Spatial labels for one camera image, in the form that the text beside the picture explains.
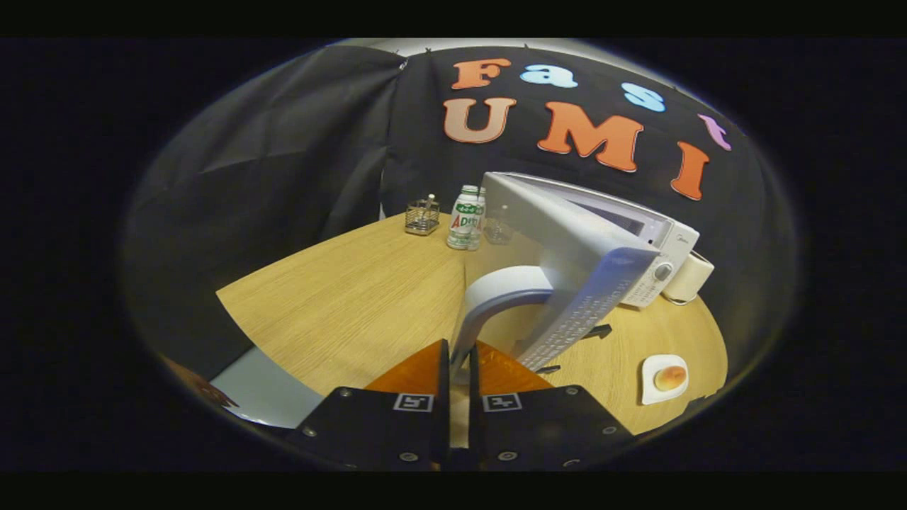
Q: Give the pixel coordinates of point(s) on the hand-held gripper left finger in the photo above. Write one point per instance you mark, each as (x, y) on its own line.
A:
(443, 411)

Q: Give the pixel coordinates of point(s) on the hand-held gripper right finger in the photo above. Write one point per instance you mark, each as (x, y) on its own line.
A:
(476, 411)

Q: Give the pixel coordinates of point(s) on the white microwave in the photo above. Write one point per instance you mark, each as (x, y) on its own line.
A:
(567, 262)

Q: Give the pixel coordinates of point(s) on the orange sugared donut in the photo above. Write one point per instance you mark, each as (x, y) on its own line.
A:
(670, 377)

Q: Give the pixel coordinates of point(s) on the white plate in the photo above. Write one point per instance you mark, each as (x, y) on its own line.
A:
(655, 393)

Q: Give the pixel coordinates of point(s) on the clear glass cup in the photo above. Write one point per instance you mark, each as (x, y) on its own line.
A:
(498, 230)

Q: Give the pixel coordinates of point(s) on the white drink bottle green label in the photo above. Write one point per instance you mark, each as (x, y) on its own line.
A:
(462, 219)
(481, 216)

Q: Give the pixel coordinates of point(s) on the cream white toaster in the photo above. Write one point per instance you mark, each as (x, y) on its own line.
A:
(691, 280)

